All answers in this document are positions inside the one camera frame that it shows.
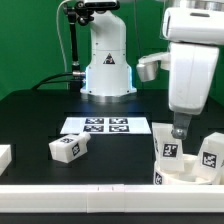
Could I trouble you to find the white cable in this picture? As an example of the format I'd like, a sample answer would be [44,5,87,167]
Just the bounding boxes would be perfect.
[55,0,73,74]

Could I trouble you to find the white left barrier block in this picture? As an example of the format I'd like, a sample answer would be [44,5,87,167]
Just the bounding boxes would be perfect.
[0,145,12,176]

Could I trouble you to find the white marker sheet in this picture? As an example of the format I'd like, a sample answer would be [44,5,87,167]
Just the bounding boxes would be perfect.
[60,117,151,134]

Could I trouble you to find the camera on mount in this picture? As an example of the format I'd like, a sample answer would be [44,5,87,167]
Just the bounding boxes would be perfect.
[84,0,120,10]

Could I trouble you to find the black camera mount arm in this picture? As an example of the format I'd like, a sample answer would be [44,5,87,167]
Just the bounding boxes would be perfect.
[63,1,93,77]

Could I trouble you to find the black cables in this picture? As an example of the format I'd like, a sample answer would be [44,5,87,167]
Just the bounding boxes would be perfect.
[31,72,86,91]

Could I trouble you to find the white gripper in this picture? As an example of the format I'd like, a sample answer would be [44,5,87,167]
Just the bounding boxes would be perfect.
[137,7,224,140]

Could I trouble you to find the white round stool seat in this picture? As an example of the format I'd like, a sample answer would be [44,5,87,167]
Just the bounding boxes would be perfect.
[153,153,214,186]

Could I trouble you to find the white front barrier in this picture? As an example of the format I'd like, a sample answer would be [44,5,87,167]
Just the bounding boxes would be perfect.
[0,185,224,213]

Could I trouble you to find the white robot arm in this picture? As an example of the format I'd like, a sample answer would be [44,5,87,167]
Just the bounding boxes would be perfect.
[84,0,224,139]

